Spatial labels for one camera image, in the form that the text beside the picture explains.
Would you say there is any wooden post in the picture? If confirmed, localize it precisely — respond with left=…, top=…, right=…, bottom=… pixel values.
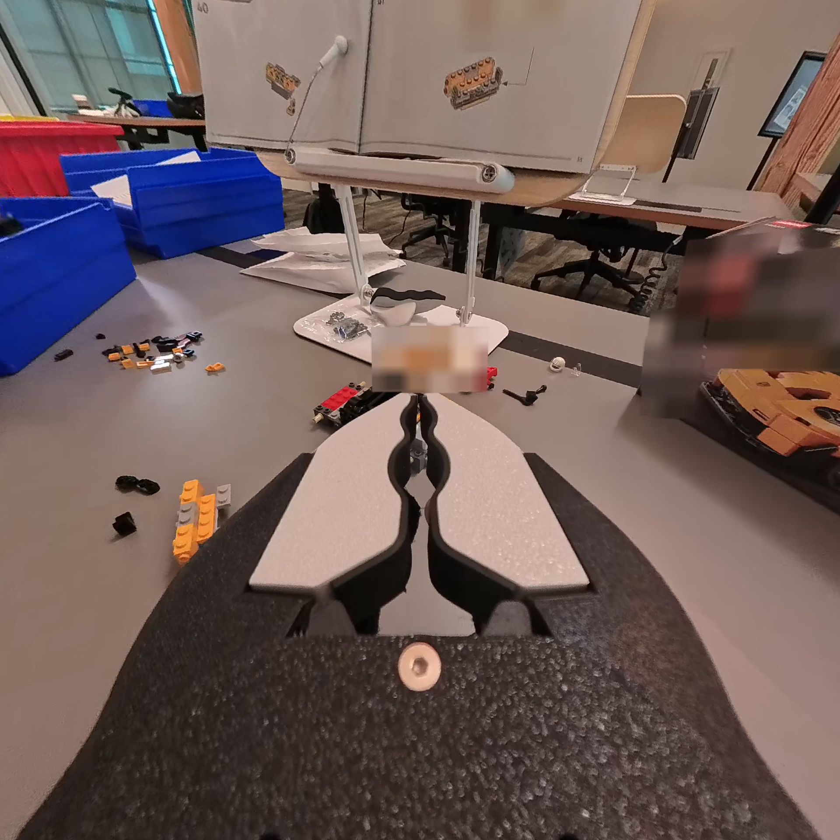
left=755, top=39, right=840, bottom=204

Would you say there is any long wooden table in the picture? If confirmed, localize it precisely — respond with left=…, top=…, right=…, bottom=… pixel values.
left=69, top=115, right=207, bottom=152

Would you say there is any black red toy car chassis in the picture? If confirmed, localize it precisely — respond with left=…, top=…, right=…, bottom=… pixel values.
left=314, top=379, right=434, bottom=473

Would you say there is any black toy set box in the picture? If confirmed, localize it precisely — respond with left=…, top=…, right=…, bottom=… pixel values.
left=640, top=220, right=840, bottom=513

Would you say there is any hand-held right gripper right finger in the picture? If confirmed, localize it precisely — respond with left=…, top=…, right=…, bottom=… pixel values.
left=419, top=391, right=592, bottom=636

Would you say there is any instruction booklet on stand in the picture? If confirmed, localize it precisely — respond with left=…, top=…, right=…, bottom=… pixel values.
left=193, top=0, right=657, bottom=363

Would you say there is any small screen on stand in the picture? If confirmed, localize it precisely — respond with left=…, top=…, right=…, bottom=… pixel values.
left=748, top=51, right=828, bottom=191

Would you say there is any orange grey brick assembly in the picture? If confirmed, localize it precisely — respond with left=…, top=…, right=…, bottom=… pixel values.
left=172, top=479, right=232, bottom=565

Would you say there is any black sign panel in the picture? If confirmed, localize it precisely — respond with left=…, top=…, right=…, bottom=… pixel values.
left=663, top=49, right=732, bottom=185

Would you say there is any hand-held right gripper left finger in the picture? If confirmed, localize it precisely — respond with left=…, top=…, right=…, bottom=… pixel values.
left=249, top=392, right=424, bottom=636

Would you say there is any red plastic bin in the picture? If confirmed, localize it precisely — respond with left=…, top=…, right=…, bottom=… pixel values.
left=0, top=121, right=126, bottom=198

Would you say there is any wooden beam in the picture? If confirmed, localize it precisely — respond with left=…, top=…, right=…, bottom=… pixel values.
left=154, top=0, right=201, bottom=96

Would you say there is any pile of small toy bricks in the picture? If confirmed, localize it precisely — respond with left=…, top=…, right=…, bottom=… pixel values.
left=56, top=331, right=204, bottom=375

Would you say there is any black coiled cable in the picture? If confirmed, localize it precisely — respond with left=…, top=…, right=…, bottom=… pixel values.
left=630, top=252, right=667, bottom=312

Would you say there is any black office chair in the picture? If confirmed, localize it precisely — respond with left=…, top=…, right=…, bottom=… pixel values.
left=532, top=230, right=647, bottom=296
left=400, top=193, right=460, bottom=263

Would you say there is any grey side table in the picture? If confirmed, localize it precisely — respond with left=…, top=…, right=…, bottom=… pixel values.
left=525, top=177, right=798, bottom=316

